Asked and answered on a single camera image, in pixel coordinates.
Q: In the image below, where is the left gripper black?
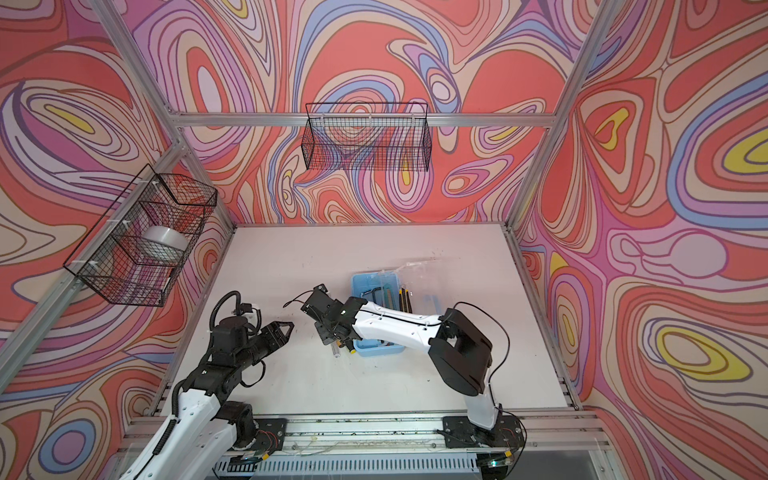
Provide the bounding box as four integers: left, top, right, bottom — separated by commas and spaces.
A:
232, 320, 293, 373

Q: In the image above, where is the blue plastic tool box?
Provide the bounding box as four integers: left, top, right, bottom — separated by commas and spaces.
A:
350, 270, 405, 358

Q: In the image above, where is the teal utility knife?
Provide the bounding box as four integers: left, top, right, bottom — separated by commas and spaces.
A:
383, 286, 394, 309

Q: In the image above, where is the yellow black utility knife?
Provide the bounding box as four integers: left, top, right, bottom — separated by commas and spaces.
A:
399, 288, 413, 313

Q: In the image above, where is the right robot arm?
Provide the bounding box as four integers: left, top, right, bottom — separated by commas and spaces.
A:
301, 284, 505, 448

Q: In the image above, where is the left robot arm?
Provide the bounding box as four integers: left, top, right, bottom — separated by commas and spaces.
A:
121, 290, 295, 479

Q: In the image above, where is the grey tape roll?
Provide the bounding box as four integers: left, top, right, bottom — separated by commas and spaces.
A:
140, 225, 189, 263

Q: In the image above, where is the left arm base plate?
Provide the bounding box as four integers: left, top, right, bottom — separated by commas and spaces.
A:
201, 417, 289, 453

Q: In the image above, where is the aluminium front rail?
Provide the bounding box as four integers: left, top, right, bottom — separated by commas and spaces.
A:
119, 410, 613, 475

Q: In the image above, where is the left wire basket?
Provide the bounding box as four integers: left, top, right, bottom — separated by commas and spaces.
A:
63, 165, 218, 307

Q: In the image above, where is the wire basket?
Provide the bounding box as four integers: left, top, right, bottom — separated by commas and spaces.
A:
63, 165, 218, 307
301, 101, 433, 172

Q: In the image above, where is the rear wire basket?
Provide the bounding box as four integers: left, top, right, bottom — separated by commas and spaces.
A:
301, 101, 433, 172

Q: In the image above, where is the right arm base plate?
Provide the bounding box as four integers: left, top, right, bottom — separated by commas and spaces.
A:
435, 413, 527, 451

